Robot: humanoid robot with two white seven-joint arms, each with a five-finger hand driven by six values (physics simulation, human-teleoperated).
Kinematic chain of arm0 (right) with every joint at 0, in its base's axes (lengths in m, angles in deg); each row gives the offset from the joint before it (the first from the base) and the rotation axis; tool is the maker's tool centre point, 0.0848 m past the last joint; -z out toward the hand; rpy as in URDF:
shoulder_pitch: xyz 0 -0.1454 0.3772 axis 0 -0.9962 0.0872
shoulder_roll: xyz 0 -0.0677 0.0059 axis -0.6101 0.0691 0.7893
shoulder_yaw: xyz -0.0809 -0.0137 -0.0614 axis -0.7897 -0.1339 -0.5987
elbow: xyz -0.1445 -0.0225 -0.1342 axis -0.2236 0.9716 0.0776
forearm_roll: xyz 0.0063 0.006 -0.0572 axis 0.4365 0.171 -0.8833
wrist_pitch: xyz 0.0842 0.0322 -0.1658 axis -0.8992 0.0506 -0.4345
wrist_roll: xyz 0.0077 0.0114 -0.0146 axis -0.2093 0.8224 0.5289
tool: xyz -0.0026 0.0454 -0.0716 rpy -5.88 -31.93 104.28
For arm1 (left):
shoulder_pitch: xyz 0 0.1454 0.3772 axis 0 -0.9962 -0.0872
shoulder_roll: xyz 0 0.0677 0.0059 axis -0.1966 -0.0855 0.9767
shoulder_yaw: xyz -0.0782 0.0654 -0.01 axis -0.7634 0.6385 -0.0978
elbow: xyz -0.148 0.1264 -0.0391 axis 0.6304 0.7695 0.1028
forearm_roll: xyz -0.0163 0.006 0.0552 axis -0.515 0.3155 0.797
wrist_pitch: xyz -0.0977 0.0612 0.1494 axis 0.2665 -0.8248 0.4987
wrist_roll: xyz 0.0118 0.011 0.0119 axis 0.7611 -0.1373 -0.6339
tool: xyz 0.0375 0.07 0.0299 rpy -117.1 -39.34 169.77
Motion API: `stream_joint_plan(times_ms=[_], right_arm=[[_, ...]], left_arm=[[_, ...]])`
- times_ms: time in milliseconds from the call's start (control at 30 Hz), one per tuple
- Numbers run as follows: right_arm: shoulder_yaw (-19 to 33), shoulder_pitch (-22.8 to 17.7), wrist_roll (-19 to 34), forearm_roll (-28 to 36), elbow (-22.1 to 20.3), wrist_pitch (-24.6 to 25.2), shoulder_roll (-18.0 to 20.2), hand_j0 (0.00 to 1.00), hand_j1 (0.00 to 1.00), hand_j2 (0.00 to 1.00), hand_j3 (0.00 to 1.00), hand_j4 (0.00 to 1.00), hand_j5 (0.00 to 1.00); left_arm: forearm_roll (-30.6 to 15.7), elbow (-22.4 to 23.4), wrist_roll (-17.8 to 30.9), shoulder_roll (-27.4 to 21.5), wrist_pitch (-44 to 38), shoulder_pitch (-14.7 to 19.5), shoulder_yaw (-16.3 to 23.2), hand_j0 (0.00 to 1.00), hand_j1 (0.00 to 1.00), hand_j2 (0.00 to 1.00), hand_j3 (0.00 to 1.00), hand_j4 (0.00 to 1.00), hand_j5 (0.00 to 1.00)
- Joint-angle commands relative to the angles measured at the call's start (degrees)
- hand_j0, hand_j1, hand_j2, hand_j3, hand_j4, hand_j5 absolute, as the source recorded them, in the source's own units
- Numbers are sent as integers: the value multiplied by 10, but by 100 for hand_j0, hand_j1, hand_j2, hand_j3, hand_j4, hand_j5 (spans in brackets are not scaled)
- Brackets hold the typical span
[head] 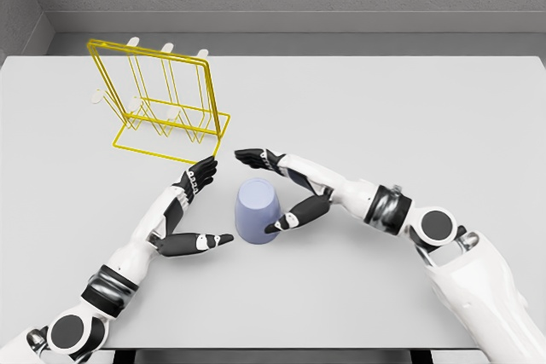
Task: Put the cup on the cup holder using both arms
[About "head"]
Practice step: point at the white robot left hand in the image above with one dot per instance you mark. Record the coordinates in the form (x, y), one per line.
(168, 206)

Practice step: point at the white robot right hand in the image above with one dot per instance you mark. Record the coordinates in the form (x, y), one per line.
(305, 170)

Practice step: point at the lavender plastic cup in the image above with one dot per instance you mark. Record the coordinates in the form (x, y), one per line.
(256, 206)

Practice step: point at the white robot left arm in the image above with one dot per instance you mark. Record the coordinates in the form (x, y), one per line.
(108, 287)

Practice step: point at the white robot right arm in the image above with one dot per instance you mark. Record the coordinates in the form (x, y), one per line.
(465, 266)

